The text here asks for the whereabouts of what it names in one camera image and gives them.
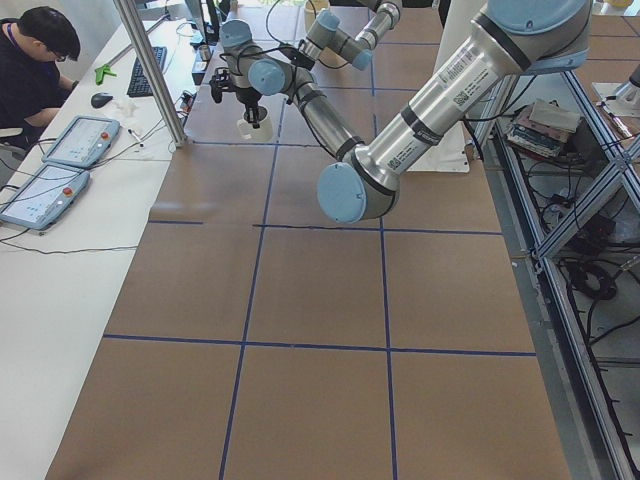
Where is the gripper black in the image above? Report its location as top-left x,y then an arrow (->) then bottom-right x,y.
236,87 -> 261,129

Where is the white mug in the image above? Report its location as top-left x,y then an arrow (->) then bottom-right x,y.
236,106 -> 274,142

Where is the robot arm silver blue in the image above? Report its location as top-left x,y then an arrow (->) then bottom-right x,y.
210,1 -> 592,223
296,0 -> 403,70

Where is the small metal cup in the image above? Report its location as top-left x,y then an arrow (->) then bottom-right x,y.
198,44 -> 211,62

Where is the black keyboard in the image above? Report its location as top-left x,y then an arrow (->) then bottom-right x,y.
126,45 -> 168,98

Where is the black white marker pen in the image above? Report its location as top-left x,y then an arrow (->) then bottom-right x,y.
127,128 -> 144,148

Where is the crumpled white tissue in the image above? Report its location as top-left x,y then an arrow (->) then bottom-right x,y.
113,100 -> 138,118

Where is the black computer mouse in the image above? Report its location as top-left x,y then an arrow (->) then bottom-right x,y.
90,92 -> 113,109

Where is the green plastic tool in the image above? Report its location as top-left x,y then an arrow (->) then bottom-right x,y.
95,63 -> 118,85

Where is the upper teach pendant tablet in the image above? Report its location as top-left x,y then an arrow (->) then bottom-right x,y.
42,116 -> 121,168

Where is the teach pendant tablet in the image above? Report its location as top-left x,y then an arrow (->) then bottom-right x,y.
1,163 -> 90,231
42,116 -> 121,168

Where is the seated person black shirt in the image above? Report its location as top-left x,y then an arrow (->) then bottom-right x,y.
1,6 -> 81,148

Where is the lower teach pendant tablet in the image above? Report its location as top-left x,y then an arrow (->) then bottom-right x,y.
1,163 -> 90,231

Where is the stack of books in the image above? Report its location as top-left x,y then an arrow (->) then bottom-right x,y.
506,99 -> 581,158

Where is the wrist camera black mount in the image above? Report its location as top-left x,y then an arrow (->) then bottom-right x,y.
209,67 -> 236,104
278,43 -> 315,71

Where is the aluminium frame post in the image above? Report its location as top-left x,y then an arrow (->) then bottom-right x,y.
114,0 -> 186,148

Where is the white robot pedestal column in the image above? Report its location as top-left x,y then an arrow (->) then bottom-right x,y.
409,1 -> 499,174

